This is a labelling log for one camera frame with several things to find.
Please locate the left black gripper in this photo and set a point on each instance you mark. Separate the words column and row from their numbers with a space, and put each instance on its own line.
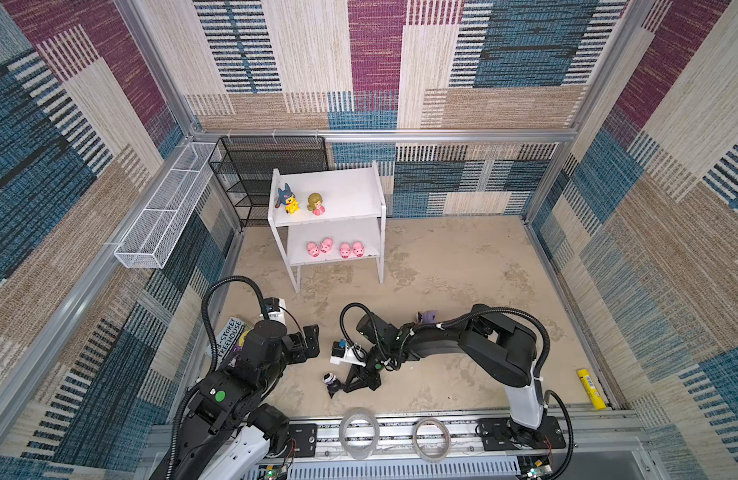
column 301, row 352

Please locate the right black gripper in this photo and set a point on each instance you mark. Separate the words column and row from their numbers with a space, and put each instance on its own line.
column 364, row 378

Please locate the black purple bat toy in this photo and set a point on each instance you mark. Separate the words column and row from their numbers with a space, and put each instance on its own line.
column 332, row 383

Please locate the pink pig toy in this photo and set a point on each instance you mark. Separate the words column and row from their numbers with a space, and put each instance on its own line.
column 345, row 250
column 326, row 245
column 358, row 249
column 313, row 249

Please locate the olive green figure toy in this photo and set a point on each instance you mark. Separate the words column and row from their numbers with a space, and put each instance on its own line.
column 315, row 204

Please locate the yellow blue pokemon toy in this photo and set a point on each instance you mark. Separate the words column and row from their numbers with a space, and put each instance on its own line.
column 287, row 200

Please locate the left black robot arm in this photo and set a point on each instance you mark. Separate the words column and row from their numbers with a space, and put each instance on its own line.
column 224, row 426

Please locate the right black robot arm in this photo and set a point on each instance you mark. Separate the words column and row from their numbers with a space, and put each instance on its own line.
column 510, row 345

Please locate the white two-tier shelf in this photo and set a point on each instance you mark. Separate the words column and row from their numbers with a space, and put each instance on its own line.
column 355, row 211

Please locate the clear tape roll left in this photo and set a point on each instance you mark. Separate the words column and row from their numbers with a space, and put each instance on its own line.
column 359, row 433

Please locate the clear tape roll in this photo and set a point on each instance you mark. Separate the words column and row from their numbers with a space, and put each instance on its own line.
column 431, row 440
column 359, row 433

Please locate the colourful children's book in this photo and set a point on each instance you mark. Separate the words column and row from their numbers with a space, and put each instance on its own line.
column 232, row 337

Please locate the clear tape roll right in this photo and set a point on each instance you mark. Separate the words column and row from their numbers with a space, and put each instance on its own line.
column 431, row 440

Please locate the purple figure toy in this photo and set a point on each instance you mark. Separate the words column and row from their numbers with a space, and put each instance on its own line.
column 427, row 317

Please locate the yellow glue tube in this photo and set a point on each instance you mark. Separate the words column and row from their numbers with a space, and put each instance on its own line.
column 591, row 390

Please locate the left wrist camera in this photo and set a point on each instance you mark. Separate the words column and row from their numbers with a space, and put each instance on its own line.
column 275, row 308

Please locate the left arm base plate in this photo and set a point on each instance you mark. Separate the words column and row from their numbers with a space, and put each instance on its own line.
column 299, row 441

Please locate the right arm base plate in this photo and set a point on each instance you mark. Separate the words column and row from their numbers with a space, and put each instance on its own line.
column 500, row 434

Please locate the black wire mesh rack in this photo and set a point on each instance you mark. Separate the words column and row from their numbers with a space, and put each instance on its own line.
column 244, row 168

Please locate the white wire mesh basket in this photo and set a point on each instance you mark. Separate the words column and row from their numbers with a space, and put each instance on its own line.
column 151, row 239

